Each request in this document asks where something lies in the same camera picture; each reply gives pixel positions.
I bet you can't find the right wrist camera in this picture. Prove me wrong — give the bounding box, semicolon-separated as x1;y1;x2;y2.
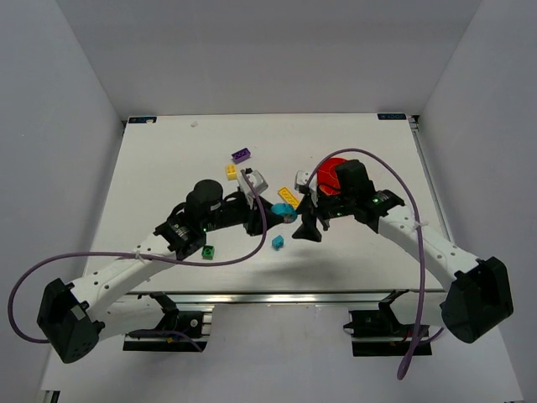
295;170;317;196

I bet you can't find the purple lego brick far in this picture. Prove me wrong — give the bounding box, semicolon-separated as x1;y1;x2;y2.
231;148;251;164

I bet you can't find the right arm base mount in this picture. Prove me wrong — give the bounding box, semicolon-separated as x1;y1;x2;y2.
342;290;415;358

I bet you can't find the orange divided round container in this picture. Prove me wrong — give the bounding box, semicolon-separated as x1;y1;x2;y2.
316;157;347;196

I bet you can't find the aluminium front rail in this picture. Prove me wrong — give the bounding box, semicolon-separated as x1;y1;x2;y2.
121;289;446;307

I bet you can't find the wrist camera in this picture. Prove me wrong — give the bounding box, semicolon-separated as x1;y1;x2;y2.
295;170;317;196
237;170;269;209

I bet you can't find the yellow long lego plate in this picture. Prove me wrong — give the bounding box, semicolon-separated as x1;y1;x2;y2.
278;187;300;210

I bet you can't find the blue corner label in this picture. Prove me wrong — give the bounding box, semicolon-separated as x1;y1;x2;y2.
128;116;157;124
377;113;407;121

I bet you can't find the yellow square lego brick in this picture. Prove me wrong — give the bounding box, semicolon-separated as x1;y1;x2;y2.
225;165;237;181

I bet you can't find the teal rounded lego brick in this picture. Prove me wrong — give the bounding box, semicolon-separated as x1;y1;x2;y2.
271;203;297;223

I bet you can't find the left blue corner label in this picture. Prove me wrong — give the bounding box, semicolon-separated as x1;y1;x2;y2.
128;116;157;124

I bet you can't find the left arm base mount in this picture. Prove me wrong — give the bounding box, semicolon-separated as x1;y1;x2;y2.
123;292;212;353

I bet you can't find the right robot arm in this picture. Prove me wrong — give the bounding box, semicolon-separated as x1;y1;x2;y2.
293;159;514;343

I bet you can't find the green lego brick near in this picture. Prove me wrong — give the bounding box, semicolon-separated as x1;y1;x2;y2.
201;245;215;260

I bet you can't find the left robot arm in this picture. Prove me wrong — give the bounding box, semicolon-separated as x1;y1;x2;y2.
37;171;296;364

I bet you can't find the light blue small lego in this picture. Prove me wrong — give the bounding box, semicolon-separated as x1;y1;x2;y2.
271;235;284;250

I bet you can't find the right blue corner label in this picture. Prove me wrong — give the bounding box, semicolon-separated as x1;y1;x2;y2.
377;113;407;121

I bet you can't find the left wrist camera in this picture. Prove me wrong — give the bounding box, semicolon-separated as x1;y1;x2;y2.
237;170;269;209

